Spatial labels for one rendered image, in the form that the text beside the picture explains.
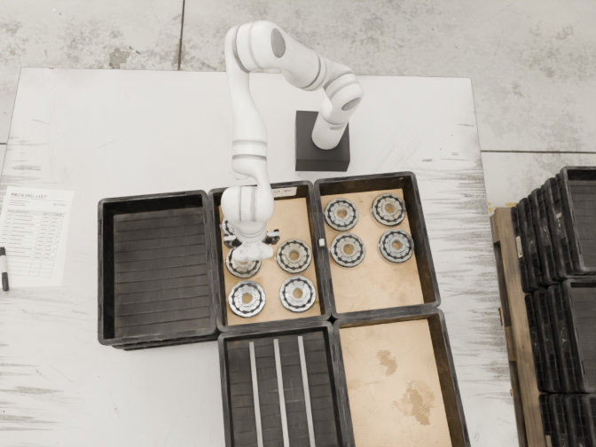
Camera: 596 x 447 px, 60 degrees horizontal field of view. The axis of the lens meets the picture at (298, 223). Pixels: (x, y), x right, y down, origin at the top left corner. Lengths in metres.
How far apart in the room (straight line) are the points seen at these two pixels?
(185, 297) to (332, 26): 1.89
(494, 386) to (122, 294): 1.12
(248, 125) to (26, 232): 1.00
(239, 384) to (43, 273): 0.71
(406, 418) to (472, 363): 0.31
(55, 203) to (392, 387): 1.18
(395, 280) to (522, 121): 1.60
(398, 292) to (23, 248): 1.15
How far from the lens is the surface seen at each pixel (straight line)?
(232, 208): 1.00
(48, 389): 1.70
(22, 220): 1.84
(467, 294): 1.72
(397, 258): 1.51
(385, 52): 2.91
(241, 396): 1.45
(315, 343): 1.46
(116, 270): 1.55
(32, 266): 1.78
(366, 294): 1.50
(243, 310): 1.44
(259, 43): 1.03
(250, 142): 1.01
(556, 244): 2.16
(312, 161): 1.66
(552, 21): 3.37
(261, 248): 1.16
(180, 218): 1.55
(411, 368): 1.50
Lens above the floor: 2.28
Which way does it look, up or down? 72 degrees down
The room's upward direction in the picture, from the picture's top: 10 degrees clockwise
